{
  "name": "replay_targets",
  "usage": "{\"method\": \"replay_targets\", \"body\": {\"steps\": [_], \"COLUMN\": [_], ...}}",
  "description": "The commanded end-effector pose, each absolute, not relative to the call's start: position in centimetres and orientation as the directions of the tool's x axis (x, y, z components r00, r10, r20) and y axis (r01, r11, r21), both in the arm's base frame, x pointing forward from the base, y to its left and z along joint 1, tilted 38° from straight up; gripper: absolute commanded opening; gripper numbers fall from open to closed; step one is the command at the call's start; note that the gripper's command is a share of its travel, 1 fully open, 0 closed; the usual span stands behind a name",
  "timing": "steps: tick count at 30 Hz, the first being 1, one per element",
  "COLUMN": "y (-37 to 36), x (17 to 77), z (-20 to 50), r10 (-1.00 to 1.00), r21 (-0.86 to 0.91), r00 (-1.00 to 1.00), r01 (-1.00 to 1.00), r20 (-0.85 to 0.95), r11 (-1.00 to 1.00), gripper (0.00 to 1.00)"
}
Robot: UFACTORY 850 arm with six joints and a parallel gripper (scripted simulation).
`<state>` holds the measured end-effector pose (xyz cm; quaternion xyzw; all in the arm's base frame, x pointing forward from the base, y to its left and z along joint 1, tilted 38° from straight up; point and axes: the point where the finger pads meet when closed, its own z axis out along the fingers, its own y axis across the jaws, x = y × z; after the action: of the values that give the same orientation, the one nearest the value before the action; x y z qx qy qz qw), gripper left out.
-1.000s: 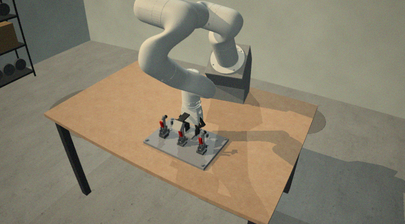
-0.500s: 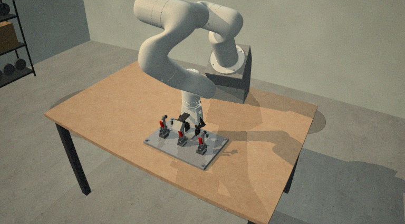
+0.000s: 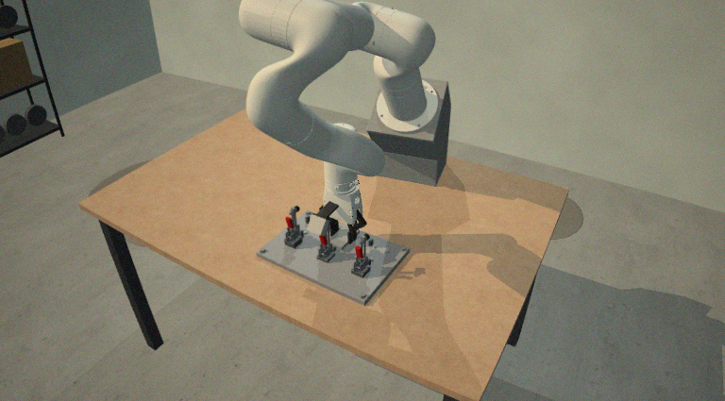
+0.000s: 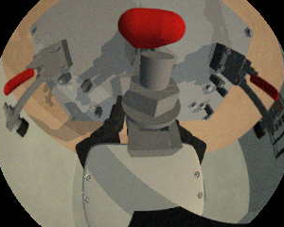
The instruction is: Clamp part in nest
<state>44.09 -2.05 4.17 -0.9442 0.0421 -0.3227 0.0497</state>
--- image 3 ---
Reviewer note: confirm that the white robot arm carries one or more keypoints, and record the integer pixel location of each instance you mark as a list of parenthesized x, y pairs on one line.
[(321, 33)]

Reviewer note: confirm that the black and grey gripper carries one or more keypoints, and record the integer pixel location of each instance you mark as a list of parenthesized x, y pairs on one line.
[(350, 210)]

